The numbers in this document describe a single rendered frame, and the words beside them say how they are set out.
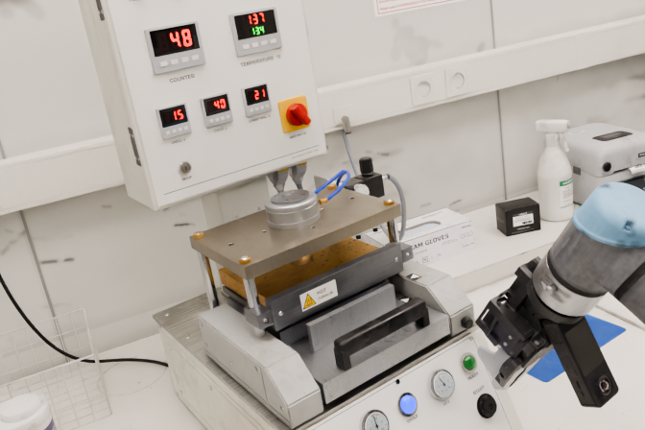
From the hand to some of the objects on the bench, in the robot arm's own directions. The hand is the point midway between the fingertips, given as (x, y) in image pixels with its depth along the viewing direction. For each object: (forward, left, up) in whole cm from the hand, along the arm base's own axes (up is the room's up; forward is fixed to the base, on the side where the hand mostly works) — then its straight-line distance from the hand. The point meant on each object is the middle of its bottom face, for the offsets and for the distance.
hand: (504, 386), depth 88 cm
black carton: (+65, -42, -6) cm, 77 cm away
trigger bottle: (+66, -54, -6) cm, 86 cm away
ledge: (+69, -41, -11) cm, 81 cm away
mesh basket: (+52, +72, -12) cm, 89 cm away
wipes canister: (+29, +67, -13) cm, 74 cm away
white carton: (+65, -16, -6) cm, 67 cm away
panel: (-4, +11, -13) cm, 18 cm away
